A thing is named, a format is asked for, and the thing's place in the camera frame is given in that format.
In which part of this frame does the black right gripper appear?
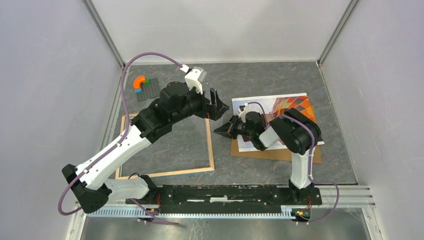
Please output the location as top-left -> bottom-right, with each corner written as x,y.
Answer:
213,114 -> 254,140

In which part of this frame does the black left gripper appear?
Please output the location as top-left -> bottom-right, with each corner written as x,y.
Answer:
170,82 -> 229,125

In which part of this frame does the hot air balloon photo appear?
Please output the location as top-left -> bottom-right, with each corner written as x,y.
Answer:
232,93 -> 322,152

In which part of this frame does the brown cardboard backing board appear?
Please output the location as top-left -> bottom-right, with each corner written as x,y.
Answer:
230,105 -> 323,165

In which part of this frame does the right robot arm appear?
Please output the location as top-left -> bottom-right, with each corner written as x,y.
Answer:
213,108 -> 322,204

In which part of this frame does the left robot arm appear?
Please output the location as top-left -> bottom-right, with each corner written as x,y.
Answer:
62,81 -> 229,214

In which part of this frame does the grey building block baseplate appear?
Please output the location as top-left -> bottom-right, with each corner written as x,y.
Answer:
136,78 -> 161,102

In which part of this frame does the orange curved toy block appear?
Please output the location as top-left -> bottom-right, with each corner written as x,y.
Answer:
133,75 -> 146,90

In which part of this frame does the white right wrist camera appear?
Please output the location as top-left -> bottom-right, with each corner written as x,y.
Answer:
237,102 -> 251,123

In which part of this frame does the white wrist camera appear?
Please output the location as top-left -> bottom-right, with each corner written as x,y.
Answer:
180,64 -> 207,95
237,102 -> 251,123

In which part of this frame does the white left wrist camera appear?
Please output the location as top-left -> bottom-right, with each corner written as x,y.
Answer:
180,64 -> 207,95

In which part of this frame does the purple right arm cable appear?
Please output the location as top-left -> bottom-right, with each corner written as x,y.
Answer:
246,101 -> 340,226

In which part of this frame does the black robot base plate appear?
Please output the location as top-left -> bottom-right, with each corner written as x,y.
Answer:
137,184 -> 323,214

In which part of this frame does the light wooden picture frame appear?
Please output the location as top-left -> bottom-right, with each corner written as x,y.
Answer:
114,117 -> 215,180

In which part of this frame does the aluminium rail with cable comb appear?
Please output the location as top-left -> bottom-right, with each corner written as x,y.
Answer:
88,184 -> 376,220

